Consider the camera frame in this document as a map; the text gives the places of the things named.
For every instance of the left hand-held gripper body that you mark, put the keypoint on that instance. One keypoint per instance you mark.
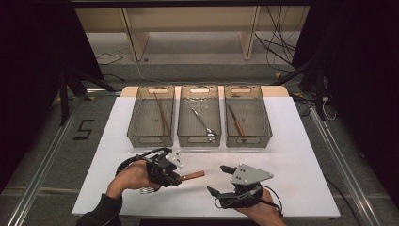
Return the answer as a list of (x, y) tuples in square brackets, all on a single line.
[(161, 169)]

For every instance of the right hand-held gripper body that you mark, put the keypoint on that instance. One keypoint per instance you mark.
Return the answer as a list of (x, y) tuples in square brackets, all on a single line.
[(247, 177)]

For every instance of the metal spoon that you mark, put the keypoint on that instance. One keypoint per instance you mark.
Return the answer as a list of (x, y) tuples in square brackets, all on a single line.
[(211, 134)]

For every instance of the transparent grey plastic bin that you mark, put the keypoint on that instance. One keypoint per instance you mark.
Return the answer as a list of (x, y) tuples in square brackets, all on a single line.
[(146, 121), (254, 117), (196, 125)]

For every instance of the brown wooden chopstick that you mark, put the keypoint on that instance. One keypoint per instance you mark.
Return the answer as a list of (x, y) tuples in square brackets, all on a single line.
[(160, 113), (164, 116)]

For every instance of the person's left hand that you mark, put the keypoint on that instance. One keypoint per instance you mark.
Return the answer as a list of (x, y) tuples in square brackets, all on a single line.
[(133, 177)]

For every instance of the person's right hand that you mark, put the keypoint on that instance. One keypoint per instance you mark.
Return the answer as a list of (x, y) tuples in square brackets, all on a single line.
[(265, 210)]

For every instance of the yellow tape piece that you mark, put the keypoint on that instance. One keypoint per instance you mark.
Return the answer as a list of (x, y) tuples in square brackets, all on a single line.
[(90, 98), (278, 75)]

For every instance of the black metal stand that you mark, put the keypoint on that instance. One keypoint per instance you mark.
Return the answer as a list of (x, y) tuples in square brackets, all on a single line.
[(67, 91), (318, 84)]

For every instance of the black curtain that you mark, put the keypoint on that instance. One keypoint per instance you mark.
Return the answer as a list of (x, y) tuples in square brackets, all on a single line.
[(31, 78), (363, 78)]

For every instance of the light wooden shelf unit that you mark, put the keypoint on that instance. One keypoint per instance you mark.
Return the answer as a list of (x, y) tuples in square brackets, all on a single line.
[(188, 19)]

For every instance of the metal floor rail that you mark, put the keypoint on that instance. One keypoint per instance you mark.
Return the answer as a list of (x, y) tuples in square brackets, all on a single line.
[(37, 179), (345, 169)]

